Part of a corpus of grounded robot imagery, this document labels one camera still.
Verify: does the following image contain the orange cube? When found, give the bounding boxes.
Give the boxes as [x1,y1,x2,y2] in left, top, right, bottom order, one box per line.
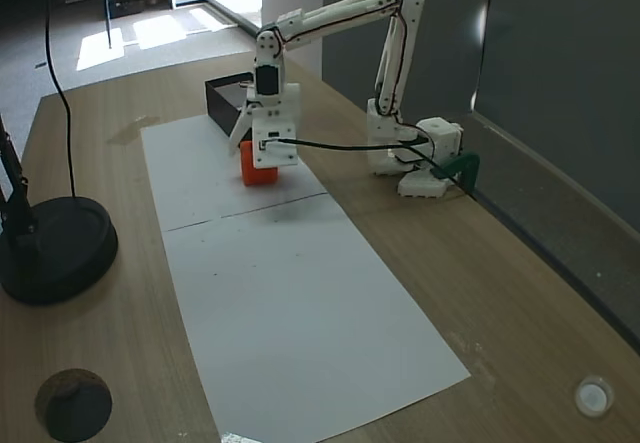
[239,141,280,187]

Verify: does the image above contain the brown box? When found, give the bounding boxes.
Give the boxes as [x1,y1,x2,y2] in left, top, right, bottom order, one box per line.
[205,73,257,138]

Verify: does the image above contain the white paper sheet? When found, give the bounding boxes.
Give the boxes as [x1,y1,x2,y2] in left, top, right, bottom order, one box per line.
[140,112,330,231]
[163,194,472,440]

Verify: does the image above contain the green table clamp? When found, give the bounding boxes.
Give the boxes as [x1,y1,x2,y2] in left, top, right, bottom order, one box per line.
[431,151,482,195]

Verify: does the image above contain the black round-base stand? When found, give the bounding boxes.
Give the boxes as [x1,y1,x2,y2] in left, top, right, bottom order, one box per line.
[0,112,120,307]

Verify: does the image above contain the small white round cap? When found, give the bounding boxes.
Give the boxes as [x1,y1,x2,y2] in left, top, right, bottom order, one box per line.
[574,374,615,418]

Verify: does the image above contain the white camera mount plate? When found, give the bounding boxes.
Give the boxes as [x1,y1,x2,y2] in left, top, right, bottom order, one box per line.
[251,111,300,170]

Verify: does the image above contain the black camera cable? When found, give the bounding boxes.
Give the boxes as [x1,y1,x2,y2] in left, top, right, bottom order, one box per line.
[268,135,479,197]

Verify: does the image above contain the black stand cable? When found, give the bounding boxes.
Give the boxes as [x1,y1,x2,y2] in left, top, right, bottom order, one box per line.
[42,0,78,200]

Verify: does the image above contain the round table cable hole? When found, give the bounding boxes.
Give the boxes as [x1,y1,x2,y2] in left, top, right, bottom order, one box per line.
[34,368,114,440]

